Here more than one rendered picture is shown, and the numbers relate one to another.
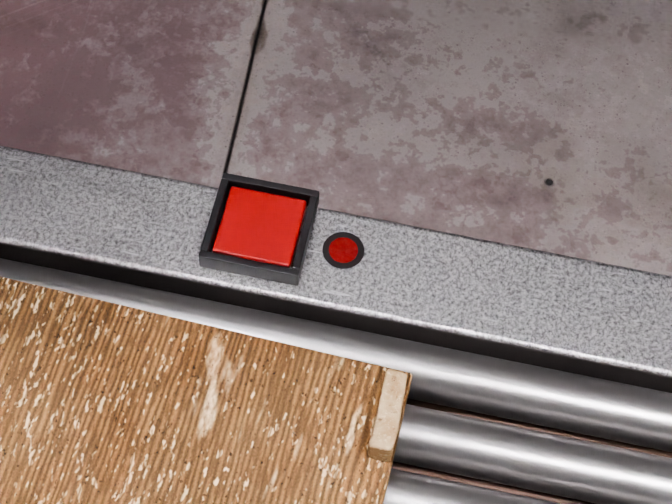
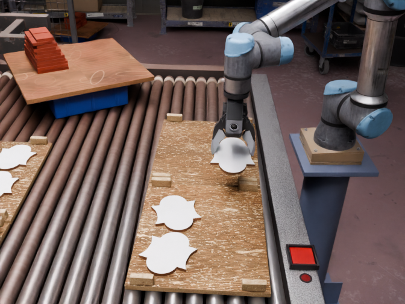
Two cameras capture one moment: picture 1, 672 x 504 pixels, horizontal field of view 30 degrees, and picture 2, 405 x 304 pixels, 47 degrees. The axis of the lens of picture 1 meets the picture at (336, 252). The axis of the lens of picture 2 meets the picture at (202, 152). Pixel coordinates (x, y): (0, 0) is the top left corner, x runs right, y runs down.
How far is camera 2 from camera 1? 0.79 m
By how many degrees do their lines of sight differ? 58
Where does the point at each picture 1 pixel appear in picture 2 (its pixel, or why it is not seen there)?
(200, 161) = not seen: outside the picture
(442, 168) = not seen: outside the picture
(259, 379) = (255, 260)
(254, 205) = (307, 253)
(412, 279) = (304, 295)
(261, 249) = (295, 256)
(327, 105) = not seen: outside the picture
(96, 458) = (223, 234)
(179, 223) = (296, 242)
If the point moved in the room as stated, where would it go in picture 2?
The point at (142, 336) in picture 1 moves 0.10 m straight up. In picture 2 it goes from (258, 236) to (261, 207)
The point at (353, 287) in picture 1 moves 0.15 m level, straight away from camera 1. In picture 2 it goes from (295, 281) to (352, 278)
